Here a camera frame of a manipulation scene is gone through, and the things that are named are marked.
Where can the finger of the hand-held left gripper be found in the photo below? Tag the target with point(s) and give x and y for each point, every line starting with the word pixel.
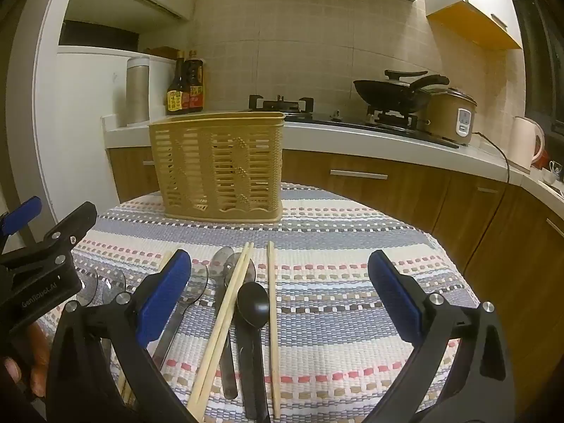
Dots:
pixel 72 224
pixel 22 216

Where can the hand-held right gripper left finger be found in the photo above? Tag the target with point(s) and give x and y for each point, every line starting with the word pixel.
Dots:
pixel 163 299

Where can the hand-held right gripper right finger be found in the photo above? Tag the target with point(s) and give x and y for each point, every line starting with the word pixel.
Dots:
pixel 396 299

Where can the beige plastic utensil basket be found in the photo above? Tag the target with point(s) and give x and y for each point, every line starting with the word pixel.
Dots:
pixel 216 167

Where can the person's left hand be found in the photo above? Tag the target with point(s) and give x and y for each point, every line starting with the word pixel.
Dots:
pixel 40 357

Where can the striped woven tablecloth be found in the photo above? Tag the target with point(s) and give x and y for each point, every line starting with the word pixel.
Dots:
pixel 335 273

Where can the black plastic spoon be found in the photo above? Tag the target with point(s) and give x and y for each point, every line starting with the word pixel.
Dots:
pixel 253 304

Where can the wooden base cabinet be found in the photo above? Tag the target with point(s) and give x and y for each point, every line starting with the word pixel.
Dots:
pixel 418 194

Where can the white refrigerator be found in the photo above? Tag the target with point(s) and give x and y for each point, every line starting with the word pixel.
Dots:
pixel 88 92

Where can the grey thermos flask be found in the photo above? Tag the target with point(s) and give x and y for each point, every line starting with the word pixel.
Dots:
pixel 137 92

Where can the white kitchen countertop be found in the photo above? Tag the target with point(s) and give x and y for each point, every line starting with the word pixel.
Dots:
pixel 352 139

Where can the slender dark sauce bottle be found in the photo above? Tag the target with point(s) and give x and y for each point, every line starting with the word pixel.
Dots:
pixel 175 92

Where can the wide dark sauce bottle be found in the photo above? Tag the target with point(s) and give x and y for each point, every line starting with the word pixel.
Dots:
pixel 194 88

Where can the beige rice cooker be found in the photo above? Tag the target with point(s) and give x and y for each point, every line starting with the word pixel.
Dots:
pixel 447 114

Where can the cardboard box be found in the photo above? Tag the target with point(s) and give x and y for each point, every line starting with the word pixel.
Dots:
pixel 158 52

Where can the black gas stove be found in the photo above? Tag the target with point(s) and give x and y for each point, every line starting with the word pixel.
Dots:
pixel 335 116

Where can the white cup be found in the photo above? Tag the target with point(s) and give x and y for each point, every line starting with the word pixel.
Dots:
pixel 551 174

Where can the pale pink electric kettle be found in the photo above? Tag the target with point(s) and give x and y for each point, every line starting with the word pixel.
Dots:
pixel 524 143

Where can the black wok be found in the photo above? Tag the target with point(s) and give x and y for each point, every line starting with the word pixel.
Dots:
pixel 387 94

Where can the dark window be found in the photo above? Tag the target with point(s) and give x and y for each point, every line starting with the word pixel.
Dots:
pixel 544 66

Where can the white and yellow wall cabinet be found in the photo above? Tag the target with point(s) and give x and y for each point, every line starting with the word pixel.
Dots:
pixel 480 13

